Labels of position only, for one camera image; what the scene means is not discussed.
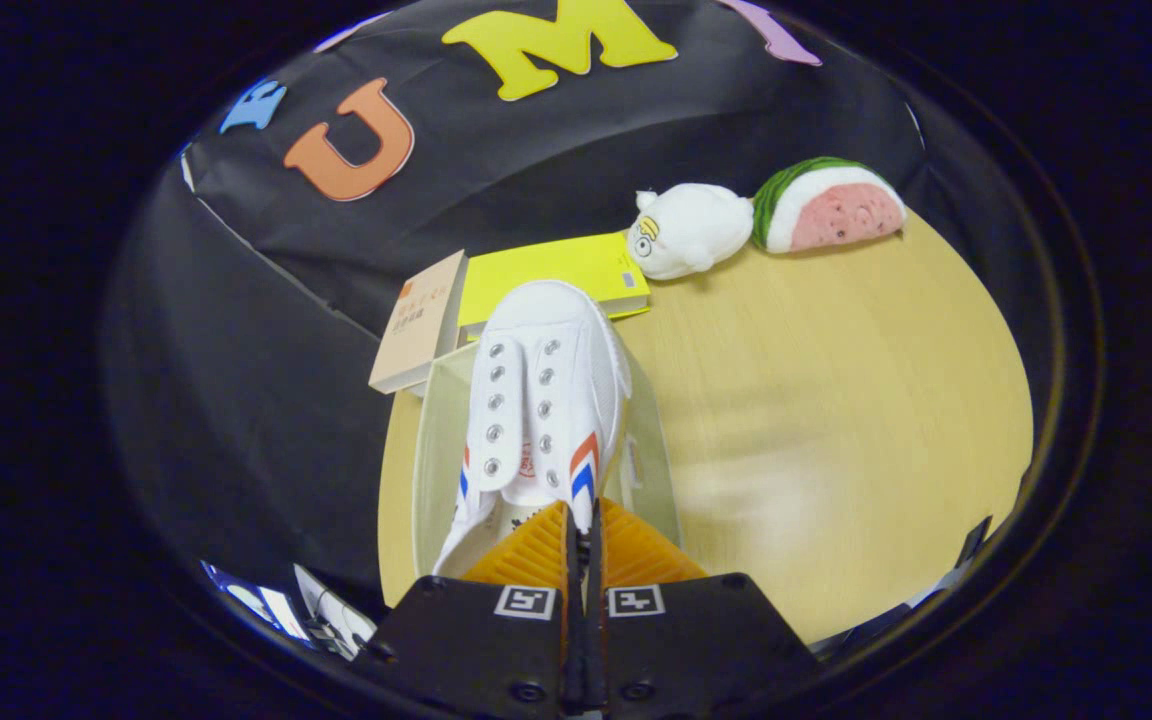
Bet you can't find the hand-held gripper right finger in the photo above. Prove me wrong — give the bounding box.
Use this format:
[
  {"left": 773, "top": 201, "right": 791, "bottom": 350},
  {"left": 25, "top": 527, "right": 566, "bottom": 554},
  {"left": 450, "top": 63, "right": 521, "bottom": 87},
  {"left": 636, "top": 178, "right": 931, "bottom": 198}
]
[{"left": 586, "top": 497, "right": 821, "bottom": 720}]

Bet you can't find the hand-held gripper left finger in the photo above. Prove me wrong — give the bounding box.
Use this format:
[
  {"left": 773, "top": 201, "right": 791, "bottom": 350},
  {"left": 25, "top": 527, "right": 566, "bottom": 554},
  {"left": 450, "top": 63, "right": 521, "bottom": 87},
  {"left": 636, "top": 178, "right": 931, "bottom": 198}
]
[{"left": 351, "top": 500, "right": 583, "bottom": 720}]

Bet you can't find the cream fabric storage box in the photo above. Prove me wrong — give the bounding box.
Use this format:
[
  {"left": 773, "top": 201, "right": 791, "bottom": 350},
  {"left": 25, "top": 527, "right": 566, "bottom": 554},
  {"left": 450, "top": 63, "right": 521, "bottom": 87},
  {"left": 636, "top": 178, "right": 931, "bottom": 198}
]
[{"left": 411, "top": 340, "right": 683, "bottom": 583}]

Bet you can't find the white canvas shoe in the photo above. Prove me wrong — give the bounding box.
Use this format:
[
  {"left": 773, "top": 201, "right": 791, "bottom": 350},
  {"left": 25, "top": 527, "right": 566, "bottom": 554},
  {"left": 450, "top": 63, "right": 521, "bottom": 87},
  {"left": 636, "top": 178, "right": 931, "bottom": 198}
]
[{"left": 431, "top": 280, "right": 634, "bottom": 579}]

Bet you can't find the white device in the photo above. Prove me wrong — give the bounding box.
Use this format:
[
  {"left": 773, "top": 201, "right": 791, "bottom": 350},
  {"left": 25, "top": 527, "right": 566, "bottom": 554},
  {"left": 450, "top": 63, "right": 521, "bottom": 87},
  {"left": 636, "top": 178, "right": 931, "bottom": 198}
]
[{"left": 293, "top": 565, "right": 377, "bottom": 657}]

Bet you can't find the lit screen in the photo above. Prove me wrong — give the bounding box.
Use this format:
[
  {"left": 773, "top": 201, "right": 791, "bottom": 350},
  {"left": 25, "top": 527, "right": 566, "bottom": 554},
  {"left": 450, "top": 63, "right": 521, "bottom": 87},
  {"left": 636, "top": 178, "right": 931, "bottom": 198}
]
[{"left": 201, "top": 562, "right": 312, "bottom": 643}]

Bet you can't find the beige book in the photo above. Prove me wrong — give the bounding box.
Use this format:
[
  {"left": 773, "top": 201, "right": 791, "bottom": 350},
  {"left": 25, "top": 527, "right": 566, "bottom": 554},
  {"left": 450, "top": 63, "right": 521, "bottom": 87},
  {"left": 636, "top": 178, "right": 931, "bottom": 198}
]
[{"left": 368, "top": 250, "right": 470, "bottom": 396}]

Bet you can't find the yellow book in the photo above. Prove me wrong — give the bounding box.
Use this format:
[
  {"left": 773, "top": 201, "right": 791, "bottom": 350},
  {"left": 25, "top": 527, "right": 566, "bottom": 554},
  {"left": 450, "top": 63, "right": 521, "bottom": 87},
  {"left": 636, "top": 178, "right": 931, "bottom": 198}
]
[{"left": 456, "top": 232, "right": 652, "bottom": 341}]

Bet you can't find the white plush toy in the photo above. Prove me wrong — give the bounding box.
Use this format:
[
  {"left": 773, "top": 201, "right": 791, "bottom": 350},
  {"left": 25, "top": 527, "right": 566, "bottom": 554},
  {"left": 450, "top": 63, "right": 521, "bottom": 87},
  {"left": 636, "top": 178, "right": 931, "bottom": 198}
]
[{"left": 626, "top": 183, "right": 755, "bottom": 282}]

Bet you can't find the watermelon slice plush toy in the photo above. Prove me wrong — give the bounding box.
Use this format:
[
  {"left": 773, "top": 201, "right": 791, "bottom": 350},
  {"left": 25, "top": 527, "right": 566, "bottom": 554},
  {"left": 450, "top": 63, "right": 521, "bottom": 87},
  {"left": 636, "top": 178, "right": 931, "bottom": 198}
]
[{"left": 751, "top": 156, "right": 908, "bottom": 254}]

